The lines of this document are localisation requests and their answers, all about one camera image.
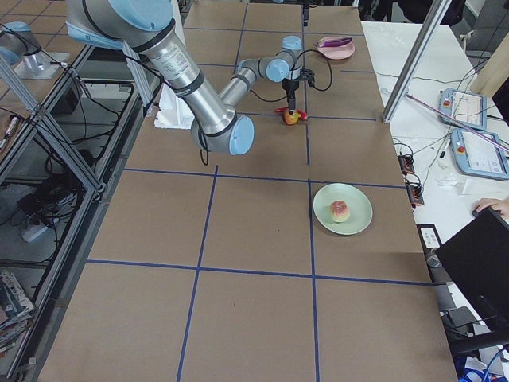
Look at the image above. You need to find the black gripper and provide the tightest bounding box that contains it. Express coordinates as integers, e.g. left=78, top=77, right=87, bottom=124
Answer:
left=282, top=68, right=315, bottom=114

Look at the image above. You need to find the red chili pepper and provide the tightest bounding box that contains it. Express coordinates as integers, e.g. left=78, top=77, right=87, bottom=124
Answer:
left=274, top=107, right=307, bottom=121

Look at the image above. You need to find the purple eggplant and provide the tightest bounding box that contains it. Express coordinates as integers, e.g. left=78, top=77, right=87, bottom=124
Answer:
left=315, top=36, right=352, bottom=48

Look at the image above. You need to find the pink yellow peach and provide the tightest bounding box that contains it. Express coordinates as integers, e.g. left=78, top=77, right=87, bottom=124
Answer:
left=329, top=200, right=351, bottom=223

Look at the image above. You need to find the red yellow apple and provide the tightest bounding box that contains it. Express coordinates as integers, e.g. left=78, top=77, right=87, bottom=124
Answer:
left=282, top=111, right=301, bottom=126

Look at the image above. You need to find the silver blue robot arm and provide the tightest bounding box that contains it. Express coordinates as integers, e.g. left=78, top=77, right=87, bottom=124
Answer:
left=67, top=1, right=303, bottom=155

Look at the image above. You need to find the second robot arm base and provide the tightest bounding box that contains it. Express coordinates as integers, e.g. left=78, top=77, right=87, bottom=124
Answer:
left=1, top=21, right=58, bottom=80

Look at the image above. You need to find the operator right hand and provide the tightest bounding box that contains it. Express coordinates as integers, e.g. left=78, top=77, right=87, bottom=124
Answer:
left=474, top=198, right=509, bottom=219

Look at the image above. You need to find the pink plate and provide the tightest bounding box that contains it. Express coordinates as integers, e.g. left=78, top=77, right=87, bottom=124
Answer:
left=317, top=39, right=356, bottom=60

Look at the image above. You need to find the green plate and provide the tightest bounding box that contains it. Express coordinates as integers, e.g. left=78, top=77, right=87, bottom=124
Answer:
left=313, top=183, right=373, bottom=236

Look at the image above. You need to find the orange circuit board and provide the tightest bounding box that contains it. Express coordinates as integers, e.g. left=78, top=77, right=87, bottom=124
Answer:
left=398, top=154, right=414, bottom=174
left=405, top=180, right=425, bottom=209

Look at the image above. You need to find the upper teach pendant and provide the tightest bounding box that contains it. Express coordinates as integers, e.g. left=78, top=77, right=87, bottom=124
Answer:
left=439, top=88, right=488, bottom=131

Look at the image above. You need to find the teach pendant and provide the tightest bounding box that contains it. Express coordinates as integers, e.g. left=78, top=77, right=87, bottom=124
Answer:
left=450, top=128, right=508, bottom=181
left=439, top=88, right=488, bottom=131

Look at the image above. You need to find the lower teach pendant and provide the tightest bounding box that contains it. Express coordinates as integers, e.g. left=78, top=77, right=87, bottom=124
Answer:
left=450, top=128, right=508, bottom=181

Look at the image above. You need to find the black laptop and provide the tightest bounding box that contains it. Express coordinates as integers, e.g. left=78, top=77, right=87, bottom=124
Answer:
left=436, top=208, right=508, bottom=331

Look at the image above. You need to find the white power strip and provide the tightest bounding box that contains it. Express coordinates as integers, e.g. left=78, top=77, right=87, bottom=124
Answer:
left=20, top=223, right=49, bottom=243

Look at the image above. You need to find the stack of books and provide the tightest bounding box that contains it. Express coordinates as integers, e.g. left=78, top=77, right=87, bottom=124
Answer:
left=1, top=269, right=36, bottom=346

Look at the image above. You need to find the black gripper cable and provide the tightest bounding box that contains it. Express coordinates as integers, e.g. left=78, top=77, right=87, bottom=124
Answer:
left=250, top=49, right=333, bottom=103

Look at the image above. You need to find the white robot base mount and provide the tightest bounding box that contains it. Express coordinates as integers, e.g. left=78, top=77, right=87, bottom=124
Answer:
left=154, top=85, right=194, bottom=130

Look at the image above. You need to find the aluminium frame post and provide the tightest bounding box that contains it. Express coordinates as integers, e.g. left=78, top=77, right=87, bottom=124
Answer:
left=382, top=0, right=451, bottom=123

